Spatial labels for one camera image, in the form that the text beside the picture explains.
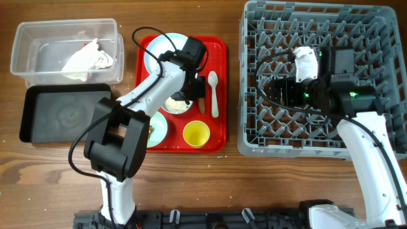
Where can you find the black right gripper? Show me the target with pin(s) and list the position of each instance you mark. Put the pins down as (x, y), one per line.
(289, 85)

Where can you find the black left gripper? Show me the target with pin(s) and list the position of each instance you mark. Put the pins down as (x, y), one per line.
(200, 92)

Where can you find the white rice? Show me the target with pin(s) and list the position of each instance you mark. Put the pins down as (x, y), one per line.
(176, 107)

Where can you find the light blue rice bowl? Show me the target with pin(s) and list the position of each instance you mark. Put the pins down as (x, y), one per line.
(179, 97)

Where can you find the yellow plastic cup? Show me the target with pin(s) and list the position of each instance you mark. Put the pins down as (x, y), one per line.
(196, 133)

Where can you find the light green bowl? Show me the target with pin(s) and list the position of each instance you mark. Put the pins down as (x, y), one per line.
(159, 122)

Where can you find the brown food scrap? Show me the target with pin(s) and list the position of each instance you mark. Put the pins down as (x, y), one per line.
(151, 130)

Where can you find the white napkin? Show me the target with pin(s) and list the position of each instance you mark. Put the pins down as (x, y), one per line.
(83, 61)
(103, 61)

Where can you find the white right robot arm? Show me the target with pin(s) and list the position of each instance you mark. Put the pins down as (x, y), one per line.
(325, 84)

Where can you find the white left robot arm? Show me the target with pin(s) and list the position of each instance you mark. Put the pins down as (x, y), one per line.
(117, 137)

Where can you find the grey dishwasher rack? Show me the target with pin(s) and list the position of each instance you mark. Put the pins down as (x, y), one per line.
(270, 28)

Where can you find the black waste tray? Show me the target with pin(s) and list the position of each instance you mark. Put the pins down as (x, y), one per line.
(58, 113)

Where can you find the brown carrot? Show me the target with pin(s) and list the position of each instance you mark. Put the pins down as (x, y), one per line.
(201, 105)

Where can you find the white plastic spoon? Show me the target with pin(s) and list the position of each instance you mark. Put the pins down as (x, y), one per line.
(213, 81)

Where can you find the red plastic tray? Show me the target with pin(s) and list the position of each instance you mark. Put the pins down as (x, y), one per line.
(174, 141)

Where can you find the large light blue plate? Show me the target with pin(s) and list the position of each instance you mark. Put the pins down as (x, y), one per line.
(160, 45)

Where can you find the clear plastic bin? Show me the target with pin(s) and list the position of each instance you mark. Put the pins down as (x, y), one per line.
(42, 49)

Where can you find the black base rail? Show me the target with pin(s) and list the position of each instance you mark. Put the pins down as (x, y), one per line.
(246, 218)

